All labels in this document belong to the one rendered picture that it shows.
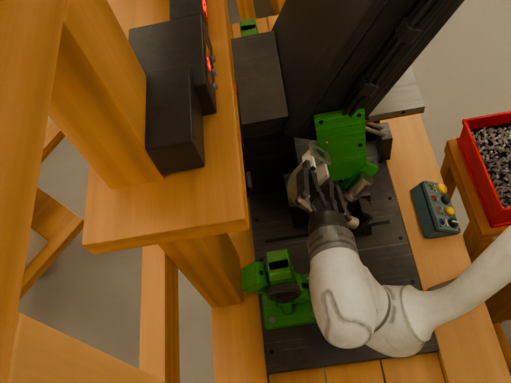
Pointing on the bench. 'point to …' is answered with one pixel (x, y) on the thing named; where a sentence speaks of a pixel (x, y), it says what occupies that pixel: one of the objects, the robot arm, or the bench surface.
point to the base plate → (277, 224)
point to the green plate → (342, 141)
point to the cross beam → (159, 315)
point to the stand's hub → (284, 292)
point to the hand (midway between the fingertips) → (315, 166)
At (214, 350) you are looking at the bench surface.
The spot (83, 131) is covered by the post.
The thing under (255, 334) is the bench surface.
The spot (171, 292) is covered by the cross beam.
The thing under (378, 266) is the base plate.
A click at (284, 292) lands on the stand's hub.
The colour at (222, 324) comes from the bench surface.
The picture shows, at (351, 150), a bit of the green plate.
